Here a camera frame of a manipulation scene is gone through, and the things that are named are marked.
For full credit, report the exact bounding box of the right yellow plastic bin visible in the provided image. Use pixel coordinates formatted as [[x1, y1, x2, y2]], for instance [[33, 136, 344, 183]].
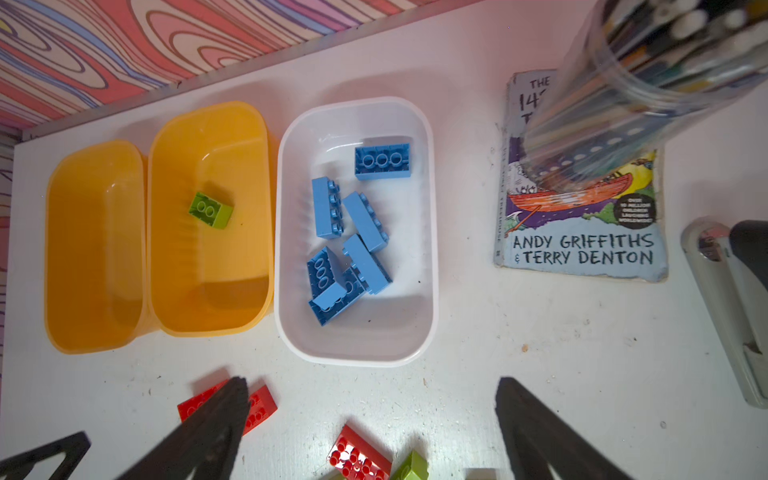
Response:
[[147, 101, 275, 337]]

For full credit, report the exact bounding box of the clear cup of pencils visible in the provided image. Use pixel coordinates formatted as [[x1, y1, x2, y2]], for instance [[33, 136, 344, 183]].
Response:
[[521, 1, 767, 192]]

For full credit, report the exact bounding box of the left yellow plastic bin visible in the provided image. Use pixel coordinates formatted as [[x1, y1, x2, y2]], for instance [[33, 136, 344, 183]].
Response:
[[44, 140, 158, 355]]

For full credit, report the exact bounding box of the blue lego brick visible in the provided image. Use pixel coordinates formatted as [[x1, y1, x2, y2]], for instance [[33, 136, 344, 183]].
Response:
[[342, 192, 389, 253], [354, 143, 411, 181], [312, 177, 344, 239], [307, 247, 366, 326], [343, 234, 392, 295]]

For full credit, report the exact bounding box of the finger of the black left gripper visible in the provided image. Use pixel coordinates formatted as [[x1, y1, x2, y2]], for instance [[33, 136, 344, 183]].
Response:
[[1, 431, 91, 480]]

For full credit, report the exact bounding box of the white plastic bin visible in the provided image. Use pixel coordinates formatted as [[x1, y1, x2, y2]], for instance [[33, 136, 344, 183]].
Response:
[[275, 97, 439, 367]]

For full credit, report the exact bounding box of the black and silver stapler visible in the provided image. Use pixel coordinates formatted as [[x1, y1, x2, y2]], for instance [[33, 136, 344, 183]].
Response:
[[681, 218, 767, 409]]

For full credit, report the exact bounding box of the red lego brick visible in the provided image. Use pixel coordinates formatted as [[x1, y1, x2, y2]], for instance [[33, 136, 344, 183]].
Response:
[[177, 380, 278, 435], [328, 425, 392, 480]]

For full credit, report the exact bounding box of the yellow plastic bin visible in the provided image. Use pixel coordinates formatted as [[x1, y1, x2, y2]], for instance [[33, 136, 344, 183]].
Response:
[[44, 140, 158, 355], [147, 101, 275, 337]]

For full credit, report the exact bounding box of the Andy Griffiths paperback book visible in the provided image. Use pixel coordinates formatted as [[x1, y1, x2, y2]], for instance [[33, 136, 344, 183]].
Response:
[[494, 70, 668, 283]]

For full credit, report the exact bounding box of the small green lego brick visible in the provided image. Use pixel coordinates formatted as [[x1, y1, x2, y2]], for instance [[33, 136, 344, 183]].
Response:
[[188, 192, 234, 230]]

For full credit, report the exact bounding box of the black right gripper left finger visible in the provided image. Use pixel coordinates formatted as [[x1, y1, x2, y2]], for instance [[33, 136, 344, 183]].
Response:
[[120, 377, 249, 479]]

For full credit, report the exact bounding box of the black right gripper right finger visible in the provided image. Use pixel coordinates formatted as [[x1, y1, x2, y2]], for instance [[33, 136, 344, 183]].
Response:
[[495, 377, 628, 479]]

